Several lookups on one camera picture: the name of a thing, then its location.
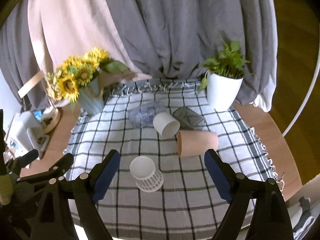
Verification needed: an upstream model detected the checkered paper cup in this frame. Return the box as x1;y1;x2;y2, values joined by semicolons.
130;156;164;193

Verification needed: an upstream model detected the pink plastic cup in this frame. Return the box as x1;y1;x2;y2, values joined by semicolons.
177;130;219;157

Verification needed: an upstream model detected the grey transparent cup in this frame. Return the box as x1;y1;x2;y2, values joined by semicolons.
172;106;205;131

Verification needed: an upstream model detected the clear cup blue print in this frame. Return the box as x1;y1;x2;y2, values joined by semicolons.
127;101;166;129

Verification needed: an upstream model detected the white plastic cup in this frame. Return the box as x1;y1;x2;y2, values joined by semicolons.
152;112;180;139

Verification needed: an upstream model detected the plaid tablecloth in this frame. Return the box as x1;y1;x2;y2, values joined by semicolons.
66;79;278;239

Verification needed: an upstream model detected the round wooden tray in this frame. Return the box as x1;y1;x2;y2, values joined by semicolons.
41;106;61;134

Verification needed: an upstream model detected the white appliance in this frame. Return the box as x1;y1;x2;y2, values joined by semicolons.
6;111;50;159

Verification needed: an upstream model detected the light blue ribbed vase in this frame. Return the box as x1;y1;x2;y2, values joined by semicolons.
78;76;104;115

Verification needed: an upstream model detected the white plant pot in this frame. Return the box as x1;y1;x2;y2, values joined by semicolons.
206;72;243;112

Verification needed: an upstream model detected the yellow sunflower bouquet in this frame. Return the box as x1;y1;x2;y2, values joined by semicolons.
45;47;130;110

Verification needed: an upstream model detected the green pothos plant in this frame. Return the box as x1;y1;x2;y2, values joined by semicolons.
198;40;255;92

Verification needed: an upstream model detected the white hoop tube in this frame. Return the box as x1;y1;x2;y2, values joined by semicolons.
281;55;320;138

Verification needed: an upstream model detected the grey curtain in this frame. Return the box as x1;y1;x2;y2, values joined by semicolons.
1;0;278;112

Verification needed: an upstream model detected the pink beige curtain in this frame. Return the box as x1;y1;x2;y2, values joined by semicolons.
28;0;152;86

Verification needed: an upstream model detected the black handheld gripper frame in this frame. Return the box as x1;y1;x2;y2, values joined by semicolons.
0;108;75;240

